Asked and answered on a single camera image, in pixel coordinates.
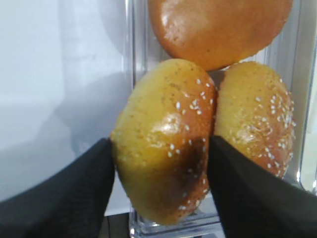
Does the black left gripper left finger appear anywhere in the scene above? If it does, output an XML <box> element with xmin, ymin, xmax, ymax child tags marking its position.
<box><xmin>0</xmin><ymin>138</ymin><xmax>115</xmax><ymax>238</ymax></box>

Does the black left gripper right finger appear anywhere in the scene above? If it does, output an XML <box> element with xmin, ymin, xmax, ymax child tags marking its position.
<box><xmin>209</xmin><ymin>136</ymin><xmax>317</xmax><ymax>238</ymax></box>

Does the clear box for buns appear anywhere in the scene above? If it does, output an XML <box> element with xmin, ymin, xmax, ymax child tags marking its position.
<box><xmin>125</xmin><ymin>0</ymin><xmax>317</xmax><ymax>238</ymax></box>

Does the sesame bun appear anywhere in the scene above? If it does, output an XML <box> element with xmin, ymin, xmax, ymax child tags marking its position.
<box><xmin>110</xmin><ymin>59</ymin><xmax>217</xmax><ymax>225</ymax></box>
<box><xmin>214</xmin><ymin>61</ymin><xmax>296</xmax><ymax>178</ymax></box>

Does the plain smooth bun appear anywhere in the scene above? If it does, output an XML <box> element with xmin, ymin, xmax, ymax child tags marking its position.
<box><xmin>147</xmin><ymin>0</ymin><xmax>293</xmax><ymax>71</ymax></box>

